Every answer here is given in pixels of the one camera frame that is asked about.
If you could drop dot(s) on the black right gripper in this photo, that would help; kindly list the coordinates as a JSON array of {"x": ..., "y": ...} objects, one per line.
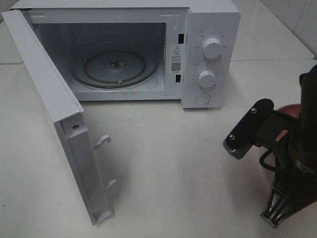
[{"x": 294, "y": 155}]

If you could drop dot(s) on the white lower microwave knob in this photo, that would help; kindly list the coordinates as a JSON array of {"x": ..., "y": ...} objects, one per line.
[{"x": 207, "y": 79}]

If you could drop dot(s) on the white microwave knob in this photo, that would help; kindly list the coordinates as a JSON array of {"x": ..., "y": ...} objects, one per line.
[
  {"x": 207, "y": 79},
  {"x": 212, "y": 47}
]

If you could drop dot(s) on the glass microwave turntable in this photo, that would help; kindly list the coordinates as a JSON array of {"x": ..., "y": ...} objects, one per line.
[{"x": 114, "y": 65}]

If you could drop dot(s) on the round white door button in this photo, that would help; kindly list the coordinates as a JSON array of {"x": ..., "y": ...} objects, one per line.
[{"x": 202, "y": 99}]

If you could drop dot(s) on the white microwave door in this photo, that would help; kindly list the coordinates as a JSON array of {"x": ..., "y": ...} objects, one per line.
[{"x": 65, "y": 112}]

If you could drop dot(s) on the white upper microwave knob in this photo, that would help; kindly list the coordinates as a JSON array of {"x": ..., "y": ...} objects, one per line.
[{"x": 212, "y": 47}]

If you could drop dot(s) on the white microwave oven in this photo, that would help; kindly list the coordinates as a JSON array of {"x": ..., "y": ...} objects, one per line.
[{"x": 178, "y": 27}]

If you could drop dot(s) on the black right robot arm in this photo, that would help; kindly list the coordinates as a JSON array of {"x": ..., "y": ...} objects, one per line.
[{"x": 303, "y": 191}]

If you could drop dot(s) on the pink round plate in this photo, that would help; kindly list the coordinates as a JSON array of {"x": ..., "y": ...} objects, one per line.
[{"x": 291, "y": 110}]

